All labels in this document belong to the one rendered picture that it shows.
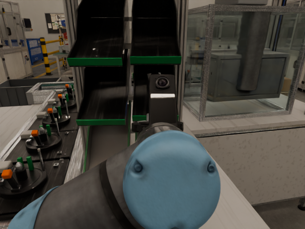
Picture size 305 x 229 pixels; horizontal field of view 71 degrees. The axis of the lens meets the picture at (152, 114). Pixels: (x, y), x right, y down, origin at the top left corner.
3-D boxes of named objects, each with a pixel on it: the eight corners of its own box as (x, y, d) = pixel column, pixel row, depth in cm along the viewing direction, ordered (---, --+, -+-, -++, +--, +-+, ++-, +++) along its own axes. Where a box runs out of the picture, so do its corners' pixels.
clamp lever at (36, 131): (41, 146, 86) (36, 133, 81) (36, 146, 86) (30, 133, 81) (43, 139, 89) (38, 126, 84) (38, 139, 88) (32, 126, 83)
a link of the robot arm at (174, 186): (91, 176, 15) (197, 116, 15) (115, 146, 26) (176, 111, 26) (146, 270, 15) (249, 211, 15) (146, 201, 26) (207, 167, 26)
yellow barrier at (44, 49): (50, 75, 691) (44, 37, 648) (44, 75, 690) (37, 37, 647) (79, 60, 1006) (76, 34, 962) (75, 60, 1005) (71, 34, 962)
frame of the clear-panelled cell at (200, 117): (290, 114, 154) (318, 6, 128) (199, 121, 141) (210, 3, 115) (251, 95, 196) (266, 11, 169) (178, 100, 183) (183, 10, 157)
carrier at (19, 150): (70, 161, 85) (65, 132, 80) (2, 168, 80) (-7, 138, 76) (77, 133, 107) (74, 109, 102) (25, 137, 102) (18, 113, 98)
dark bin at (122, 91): (125, 126, 59) (123, 107, 54) (77, 126, 59) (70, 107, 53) (130, 66, 78) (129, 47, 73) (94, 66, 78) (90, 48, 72)
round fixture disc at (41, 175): (41, 196, 64) (40, 190, 64) (-11, 202, 62) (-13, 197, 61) (51, 167, 77) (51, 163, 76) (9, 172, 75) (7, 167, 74)
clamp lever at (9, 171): (18, 189, 63) (8, 175, 58) (11, 190, 63) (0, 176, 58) (21, 178, 66) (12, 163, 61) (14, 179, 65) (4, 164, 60)
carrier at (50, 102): (82, 115, 129) (80, 94, 124) (39, 117, 125) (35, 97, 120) (86, 102, 151) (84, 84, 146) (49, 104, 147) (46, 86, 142)
